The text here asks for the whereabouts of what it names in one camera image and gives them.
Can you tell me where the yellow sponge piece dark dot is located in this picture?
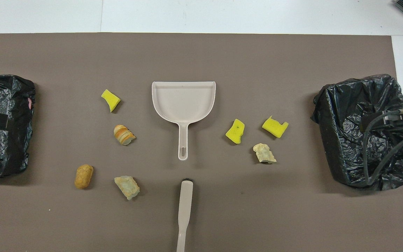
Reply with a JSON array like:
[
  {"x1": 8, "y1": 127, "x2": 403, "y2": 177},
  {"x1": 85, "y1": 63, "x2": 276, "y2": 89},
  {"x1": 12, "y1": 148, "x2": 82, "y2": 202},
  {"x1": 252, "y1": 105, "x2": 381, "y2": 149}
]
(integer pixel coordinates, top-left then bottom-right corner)
[{"x1": 225, "y1": 119, "x2": 246, "y2": 145}]

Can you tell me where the pale ridged pastry toy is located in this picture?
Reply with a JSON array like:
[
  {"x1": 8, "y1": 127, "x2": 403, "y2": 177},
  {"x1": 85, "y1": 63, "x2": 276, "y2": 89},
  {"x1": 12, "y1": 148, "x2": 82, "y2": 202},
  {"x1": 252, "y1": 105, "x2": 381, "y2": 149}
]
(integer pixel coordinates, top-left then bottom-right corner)
[{"x1": 114, "y1": 175, "x2": 140, "y2": 201}]

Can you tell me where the yellow wedge sponge piece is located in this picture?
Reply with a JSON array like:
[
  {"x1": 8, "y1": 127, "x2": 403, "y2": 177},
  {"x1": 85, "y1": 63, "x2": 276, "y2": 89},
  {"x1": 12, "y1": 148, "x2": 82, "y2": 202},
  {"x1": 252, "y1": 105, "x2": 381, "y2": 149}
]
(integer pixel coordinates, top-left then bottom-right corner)
[{"x1": 101, "y1": 89, "x2": 121, "y2": 113}]

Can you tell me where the beige plastic dustpan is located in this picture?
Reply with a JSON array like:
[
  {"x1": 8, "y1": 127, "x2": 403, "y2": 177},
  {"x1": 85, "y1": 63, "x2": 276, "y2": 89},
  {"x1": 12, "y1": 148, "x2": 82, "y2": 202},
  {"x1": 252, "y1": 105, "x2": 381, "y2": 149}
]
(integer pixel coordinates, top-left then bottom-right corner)
[{"x1": 151, "y1": 81, "x2": 216, "y2": 161}]

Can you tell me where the brown round bun toy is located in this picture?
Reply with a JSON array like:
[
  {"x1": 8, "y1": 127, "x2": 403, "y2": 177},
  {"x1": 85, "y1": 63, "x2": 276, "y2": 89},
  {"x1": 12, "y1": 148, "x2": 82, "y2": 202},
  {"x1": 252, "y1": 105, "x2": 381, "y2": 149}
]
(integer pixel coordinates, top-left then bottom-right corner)
[{"x1": 74, "y1": 164, "x2": 94, "y2": 189}]

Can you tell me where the orange striped croissant toy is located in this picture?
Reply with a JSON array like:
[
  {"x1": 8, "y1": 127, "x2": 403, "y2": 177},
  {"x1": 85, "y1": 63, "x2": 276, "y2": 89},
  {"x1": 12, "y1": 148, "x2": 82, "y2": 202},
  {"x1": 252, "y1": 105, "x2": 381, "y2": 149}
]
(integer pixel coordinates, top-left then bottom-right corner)
[{"x1": 113, "y1": 124, "x2": 136, "y2": 146}]

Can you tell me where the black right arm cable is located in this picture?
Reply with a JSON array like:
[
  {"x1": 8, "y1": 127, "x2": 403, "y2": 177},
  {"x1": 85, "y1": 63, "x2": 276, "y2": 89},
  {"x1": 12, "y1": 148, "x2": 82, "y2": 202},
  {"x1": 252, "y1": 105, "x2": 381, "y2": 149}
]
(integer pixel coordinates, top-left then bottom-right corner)
[{"x1": 362, "y1": 110, "x2": 403, "y2": 186}]

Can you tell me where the brown table mat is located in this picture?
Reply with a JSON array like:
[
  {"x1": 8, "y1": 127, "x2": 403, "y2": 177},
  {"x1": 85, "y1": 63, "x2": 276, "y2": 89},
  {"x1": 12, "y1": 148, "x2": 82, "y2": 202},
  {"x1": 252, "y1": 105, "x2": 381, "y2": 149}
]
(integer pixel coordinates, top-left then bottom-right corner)
[{"x1": 0, "y1": 33, "x2": 403, "y2": 252}]

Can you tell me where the beige hand brush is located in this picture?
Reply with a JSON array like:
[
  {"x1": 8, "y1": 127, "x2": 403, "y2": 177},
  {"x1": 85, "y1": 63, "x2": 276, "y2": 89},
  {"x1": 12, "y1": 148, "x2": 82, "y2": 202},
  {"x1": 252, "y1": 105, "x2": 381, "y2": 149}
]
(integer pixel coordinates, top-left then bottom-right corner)
[{"x1": 176, "y1": 178, "x2": 194, "y2": 252}]

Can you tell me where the black bag lined bin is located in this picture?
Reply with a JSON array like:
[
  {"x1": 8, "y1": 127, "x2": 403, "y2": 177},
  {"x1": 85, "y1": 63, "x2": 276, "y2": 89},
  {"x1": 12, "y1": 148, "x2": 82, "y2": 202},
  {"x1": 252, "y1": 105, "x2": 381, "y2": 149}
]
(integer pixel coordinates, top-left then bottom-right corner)
[{"x1": 311, "y1": 74, "x2": 403, "y2": 191}]

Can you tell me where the yellow notched sponge piece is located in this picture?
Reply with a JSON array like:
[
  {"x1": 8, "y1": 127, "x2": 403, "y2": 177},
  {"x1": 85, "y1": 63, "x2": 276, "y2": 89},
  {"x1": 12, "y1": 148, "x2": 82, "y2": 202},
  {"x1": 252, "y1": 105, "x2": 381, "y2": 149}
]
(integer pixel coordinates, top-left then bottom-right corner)
[{"x1": 262, "y1": 115, "x2": 289, "y2": 139}]

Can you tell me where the pale lumpy pastry toy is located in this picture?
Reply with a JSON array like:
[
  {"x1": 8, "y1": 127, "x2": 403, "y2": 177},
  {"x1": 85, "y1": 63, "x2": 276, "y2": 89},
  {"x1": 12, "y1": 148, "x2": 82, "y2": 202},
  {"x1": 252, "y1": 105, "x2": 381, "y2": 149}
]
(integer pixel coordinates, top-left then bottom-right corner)
[{"x1": 253, "y1": 143, "x2": 277, "y2": 164}]

